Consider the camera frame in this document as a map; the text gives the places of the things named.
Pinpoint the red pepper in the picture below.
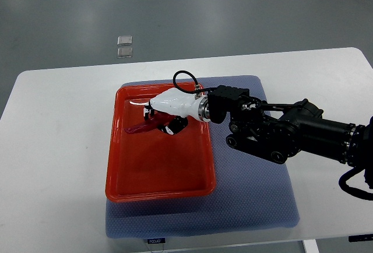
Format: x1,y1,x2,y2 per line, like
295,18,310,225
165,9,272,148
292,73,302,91
124,113,175,134

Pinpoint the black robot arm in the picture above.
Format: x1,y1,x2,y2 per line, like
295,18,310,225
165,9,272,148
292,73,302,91
202,85,372,201

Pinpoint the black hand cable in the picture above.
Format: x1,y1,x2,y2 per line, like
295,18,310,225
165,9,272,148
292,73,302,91
173,70,215,98

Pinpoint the black label tag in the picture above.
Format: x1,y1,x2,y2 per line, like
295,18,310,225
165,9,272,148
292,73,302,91
147,238,166,244

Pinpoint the white table leg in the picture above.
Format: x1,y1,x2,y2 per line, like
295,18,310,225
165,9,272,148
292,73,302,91
302,239,319,253

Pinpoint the grey-blue textured mat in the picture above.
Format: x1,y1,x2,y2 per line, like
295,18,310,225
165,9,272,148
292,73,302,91
105,75,301,240

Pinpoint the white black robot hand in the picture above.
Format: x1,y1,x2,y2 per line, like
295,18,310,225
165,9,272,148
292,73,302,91
143,87,210,135

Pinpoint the red plastic tray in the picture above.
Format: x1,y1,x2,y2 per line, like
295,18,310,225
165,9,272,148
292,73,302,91
105,82,216,203

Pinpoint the upper metal floor plate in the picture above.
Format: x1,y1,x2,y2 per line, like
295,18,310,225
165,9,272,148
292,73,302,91
117,36,132,46

